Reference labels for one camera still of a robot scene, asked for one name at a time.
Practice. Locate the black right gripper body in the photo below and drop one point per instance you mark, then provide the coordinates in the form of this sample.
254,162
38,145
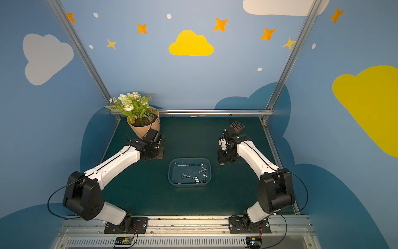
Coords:
227,156

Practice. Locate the right green circuit board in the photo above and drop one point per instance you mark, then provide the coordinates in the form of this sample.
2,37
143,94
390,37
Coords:
253,243

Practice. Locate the aluminium left corner post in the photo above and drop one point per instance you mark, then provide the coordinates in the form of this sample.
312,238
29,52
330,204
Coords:
72,34

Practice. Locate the brown grid brush tool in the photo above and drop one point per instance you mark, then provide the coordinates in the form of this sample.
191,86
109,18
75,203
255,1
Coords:
237,127

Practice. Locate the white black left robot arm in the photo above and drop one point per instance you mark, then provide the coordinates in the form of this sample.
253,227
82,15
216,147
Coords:
83,192

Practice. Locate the aluminium corner post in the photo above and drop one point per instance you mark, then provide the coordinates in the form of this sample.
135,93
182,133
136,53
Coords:
314,11
72,34

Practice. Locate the terracotta ribbed flower pot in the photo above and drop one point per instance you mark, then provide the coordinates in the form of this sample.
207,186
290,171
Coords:
143,130

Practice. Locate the aluminium right corner post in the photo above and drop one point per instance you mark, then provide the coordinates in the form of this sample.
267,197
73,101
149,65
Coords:
314,11

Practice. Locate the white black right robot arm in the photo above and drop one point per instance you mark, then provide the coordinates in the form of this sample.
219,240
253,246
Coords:
275,191

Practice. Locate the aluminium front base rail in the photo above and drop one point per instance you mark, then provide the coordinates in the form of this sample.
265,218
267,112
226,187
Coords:
190,232

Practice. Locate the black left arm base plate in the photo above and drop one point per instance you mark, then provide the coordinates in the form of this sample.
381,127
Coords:
129,225

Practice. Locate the green circuit board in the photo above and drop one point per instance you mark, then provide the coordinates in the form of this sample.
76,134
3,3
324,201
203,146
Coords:
123,241
253,243

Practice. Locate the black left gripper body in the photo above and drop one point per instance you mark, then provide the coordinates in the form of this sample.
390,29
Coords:
152,152

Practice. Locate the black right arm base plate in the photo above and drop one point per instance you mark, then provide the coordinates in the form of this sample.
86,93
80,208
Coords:
242,224

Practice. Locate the left green circuit board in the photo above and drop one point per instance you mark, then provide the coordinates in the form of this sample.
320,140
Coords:
123,241

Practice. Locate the aluminium back frame rail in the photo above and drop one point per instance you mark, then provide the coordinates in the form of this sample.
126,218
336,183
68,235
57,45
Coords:
216,112

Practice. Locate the teal plastic storage box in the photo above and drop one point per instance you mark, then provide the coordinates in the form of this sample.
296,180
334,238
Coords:
189,172

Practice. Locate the artificial white flower plant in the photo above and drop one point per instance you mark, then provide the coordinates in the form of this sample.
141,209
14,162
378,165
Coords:
135,107

